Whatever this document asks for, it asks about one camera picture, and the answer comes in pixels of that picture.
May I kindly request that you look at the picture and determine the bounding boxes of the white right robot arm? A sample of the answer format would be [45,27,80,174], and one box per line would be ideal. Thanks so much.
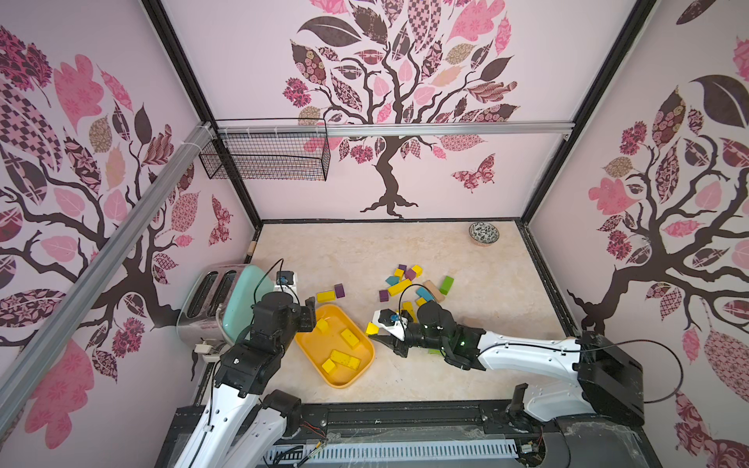
[366,301,645,426]

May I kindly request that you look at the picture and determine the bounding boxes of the green block upper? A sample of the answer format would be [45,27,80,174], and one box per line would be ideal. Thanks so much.
[439,276,454,296]

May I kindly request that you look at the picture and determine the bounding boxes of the white cable duct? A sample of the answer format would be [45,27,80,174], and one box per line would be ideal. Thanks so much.
[259,440,519,467]

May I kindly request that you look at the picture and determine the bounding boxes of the tan long block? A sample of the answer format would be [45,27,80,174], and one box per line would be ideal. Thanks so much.
[422,280,445,303]

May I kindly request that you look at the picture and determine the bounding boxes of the aluminium frame rail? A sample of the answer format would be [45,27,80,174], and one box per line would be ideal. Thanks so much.
[1,123,214,431]

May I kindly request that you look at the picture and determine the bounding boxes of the yellow rectangular block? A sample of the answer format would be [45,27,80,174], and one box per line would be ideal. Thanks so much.
[341,329,361,349]

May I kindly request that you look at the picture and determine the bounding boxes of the mint green toaster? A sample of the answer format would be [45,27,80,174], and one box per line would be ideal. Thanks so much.
[177,264,274,363]

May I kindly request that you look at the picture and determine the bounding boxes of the black wire basket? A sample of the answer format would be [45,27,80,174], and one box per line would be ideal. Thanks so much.
[199,117,332,181]

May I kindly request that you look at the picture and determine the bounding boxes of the yellow plastic tray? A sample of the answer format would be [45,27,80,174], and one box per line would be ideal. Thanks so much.
[295,303,376,389]

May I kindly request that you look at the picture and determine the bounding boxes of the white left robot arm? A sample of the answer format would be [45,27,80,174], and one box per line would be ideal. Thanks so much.
[176,292,317,467]

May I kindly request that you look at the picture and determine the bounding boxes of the patterned ceramic bowl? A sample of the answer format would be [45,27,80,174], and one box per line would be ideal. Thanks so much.
[468,222,501,247]

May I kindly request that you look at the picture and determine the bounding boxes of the yellow flat block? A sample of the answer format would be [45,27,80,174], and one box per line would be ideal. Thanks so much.
[316,291,337,303]

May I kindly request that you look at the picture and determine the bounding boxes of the long yellow block upper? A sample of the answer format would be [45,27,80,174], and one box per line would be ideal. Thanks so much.
[387,279,413,296]

